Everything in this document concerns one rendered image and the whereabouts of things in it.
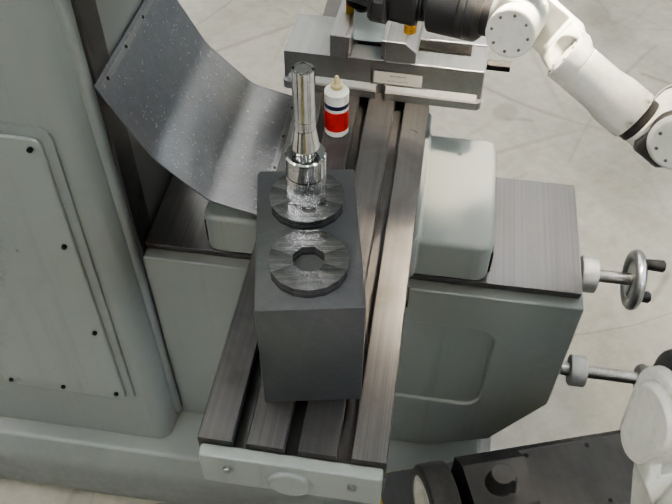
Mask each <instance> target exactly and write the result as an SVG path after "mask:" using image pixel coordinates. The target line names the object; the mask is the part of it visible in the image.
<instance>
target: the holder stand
mask: <svg viewBox="0 0 672 504"><path fill-rule="evenodd" d="M254 317H255V325H256V333H257V342H258V350H259V358H260V366H261V375H262V383H263V391H264V399H265V401H266V402H285V401H313V400H340V399H359V398H361V396H362V378H363V359H364V340H365V322H366V298H365V287H364V273H363V264H362V252H361V241H360V230H359V218H358V205H357V195H356V184H355V172H354V170H353V169H337V170H327V198H326V200H325V202H324V203H323V204H322V205H320V206H318V207H316V208H313V209H300V208H297V207H295V206H293V205H292V204H291V203H290V202H289V201H288V199H287V187H286V171H262V172H259V174H258V193H257V224H256V256H255V287H254Z"/></svg>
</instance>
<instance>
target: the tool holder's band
mask: <svg viewBox="0 0 672 504"><path fill-rule="evenodd" d="M319 144H320V143H319ZM326 160H327V152H326V149H325V147H324V146H323V145H322V144H320V146H319V149H318V150H317V151H316V153H315V155H314V156H313V157H311V158H306V159H305V158H300V157H298V156H297V155H296V153H295V152H294V151H293V150H292V148H291V144H290V145H289V146H288V147H287V148H286V150H285V163H286V165H287V166H288V167H289V168H290V169H292V170H294V171H296V172H301V173H310V172H314V171H317V170H319V169H321V168H322V167H323V166H324V165H325V163H326Z"/></svg>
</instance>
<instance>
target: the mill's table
mask: <svg viewBox="0 0 672 504"><path fill-rule="evenodd" d="M384 98H385V95H384V94H382V93H378V94H376V96H375V99H373V98H365V97H357V96H349V129H348V133H347V134H346V135H344V136H342V137H331V136H329V135H327V134H326V132H325V126H324V92H315V112H316V130H317V134H318V139H319V143H320V144H322V145H323V146H324V147H325V149H326V152H327V170H337V169H353V170H354V172H355V184H356V195H357V205H358V218H359V230H360V241H361V252H362V264H363V273H364V287H365V298H366V322H365V340H364V359H363V378H362V396H361V398H359V399H340V400H313V401H285V402H266V401H265V399H264V391H263V383H262V375H261V366H260V358H259V350H258V342H257V333H256V325H255V317H254V287H255V256H256V241H255V245H254V248H253V252H252V255H251V258H250V262H249V265H248V268H247V272H246V275H245V278H244V282H243V285H242V288H241V292H240V295H239V299H238V302H237V305H236V309H235V312H234V315H233V319H232V322H231V325H230V329H229V332H228V335H227V339H226V342H225V346H224V349H223V352H222V356H221V359H220V362H219V366H218V369H217V372H216V376H215V379H214V382H213V386H212V389H211V393H210V396H209V399H208V403H207V406H206V409H205V413H204V416H203V419H202V423H201V426H200V429H199V433H198V436H197V439H198V443H199V447H200V448H199V451H198V455H199V459H200V463H201V467H202V470H203V474H204V478H205V479H207V480H213V481H219V482H226V483H232V484H238V485H245V486H251V487H257V488H264V489H270V490H276V491H278V492H280V493H283V494H287V495H294V496H297V495H304V494H309V495H315V496H322V497H329V498H336V499H343V500H349V501H356V502H363V503H370V504H379V503H380V499H381V493H384V487H385V478H386V470H387V461H388V453H389V444H390V436H391V427H392V419H393V410H394V402H395V393H396V385H397V376H398V368H399V359H400V351H401V342H402V334H403V325H404V317H405V308H406V307H408V300H409V291H410V287H408V283H409V274H410V266H411V257H412V249H413V240H414V232H415V223H416V215H417V206H418V198H419V189H420V181H421V172H422V164H423V155H424V147H425V138H426V130H427V121H428V113H429V105H423V104H415V103H407V102H398V101H390V100H384Z"/></svg>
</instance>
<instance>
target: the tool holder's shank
mask: <svg viewBox="0 0 672 504"><path fill-rule="evenodd" d="M291 82H292V104H293V126H294V127H293V134H292V141H291V148H292V150H293V151H294V152H295V153H296V155H297V156H298V157H300V158H305V159H306V158H311V157H313V156H314V155H315V153H316V151H317V150H318V149H319V146H320V144H319V139H318V134H317V130H316V112H315V67H314V65H313V64H311V63H309V62H305V61H301V62H297V63H295V64H293V65H292V66H291Z"/></svg>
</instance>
